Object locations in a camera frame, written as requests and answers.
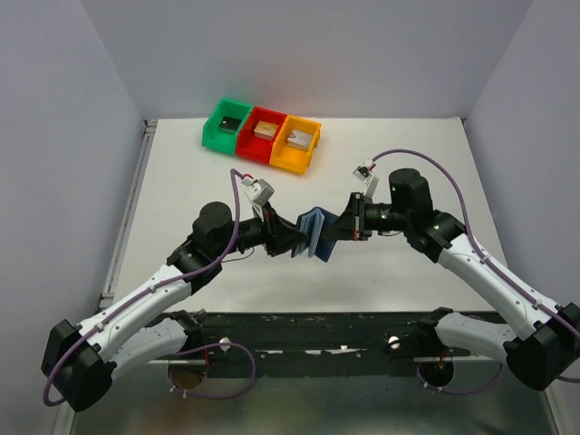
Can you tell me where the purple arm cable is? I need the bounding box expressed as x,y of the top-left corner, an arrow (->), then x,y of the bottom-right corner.
369,148 -> 580,395
43,168 -> 257,407

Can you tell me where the yellow plastic bin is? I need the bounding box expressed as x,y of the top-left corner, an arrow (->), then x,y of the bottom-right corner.
269,115 -> 322,175

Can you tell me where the red plastic bin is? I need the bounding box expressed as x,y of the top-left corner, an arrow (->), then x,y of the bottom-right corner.
236,106 -> 287,165

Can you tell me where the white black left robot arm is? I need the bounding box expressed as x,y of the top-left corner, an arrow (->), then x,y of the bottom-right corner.
41,201 -> 307,411

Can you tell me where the metal block in red bin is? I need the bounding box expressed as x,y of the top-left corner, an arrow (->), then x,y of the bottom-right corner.
254,121 -> 278,140

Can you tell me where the metal block in green bin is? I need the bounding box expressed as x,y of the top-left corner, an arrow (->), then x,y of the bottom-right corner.
218,116 -> 241,134

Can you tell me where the green plastic bin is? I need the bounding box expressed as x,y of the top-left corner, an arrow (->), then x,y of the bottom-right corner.
202,98 -> 254,155

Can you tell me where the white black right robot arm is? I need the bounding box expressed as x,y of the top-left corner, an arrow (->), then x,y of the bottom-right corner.
324,164 -> 579,392

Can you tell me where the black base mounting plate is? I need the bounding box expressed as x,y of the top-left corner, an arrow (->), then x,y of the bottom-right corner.
92,310 -> 499,380

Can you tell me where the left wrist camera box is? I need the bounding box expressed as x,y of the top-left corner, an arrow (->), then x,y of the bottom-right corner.
241,176 -> 275,218

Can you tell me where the navy blue card holder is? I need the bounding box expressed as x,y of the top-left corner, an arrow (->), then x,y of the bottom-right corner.
291,207 -> 338,262

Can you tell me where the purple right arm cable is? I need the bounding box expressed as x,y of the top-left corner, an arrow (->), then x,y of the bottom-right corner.
369,148 -> 580,395

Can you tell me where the aluminium rail frame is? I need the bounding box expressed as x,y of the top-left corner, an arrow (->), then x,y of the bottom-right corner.
49,118 -> 160,435

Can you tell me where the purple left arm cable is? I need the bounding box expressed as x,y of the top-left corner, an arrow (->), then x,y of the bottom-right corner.
43,168 -> 257,407

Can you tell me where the metal block in yellow bin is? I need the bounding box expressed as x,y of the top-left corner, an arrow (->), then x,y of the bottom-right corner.
286,129 -> 314,150

